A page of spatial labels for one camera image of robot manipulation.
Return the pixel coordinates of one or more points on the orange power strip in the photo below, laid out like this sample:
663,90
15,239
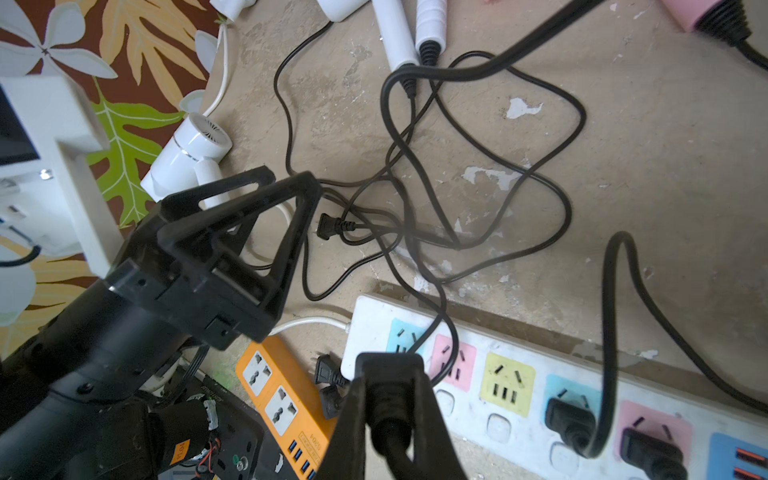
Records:
288,402

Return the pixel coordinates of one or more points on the black plug pair left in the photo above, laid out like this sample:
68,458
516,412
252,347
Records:
329,226

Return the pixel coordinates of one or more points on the white hair dryer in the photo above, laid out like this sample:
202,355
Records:
431,30
392,22
231,9
189,159

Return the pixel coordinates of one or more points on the white multicolour power strip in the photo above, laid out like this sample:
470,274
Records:
498,388

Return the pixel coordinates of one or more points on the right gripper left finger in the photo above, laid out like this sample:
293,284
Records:
346,452

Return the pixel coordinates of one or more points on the pink hair dryer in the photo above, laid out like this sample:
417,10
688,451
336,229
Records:
723,20

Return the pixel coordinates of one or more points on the white hair dryer far left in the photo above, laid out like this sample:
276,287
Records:
231,9

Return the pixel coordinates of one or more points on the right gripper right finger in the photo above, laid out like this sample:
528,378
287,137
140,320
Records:
434,454

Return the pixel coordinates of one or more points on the white hair dryer near left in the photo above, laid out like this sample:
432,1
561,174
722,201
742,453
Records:
189,159

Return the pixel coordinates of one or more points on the black plug on orange strip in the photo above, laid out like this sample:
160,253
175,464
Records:
332,385

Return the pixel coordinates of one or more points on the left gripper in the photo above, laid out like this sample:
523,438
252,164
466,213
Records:
216,260

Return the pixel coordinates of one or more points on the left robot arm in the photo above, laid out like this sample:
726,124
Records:
60,386

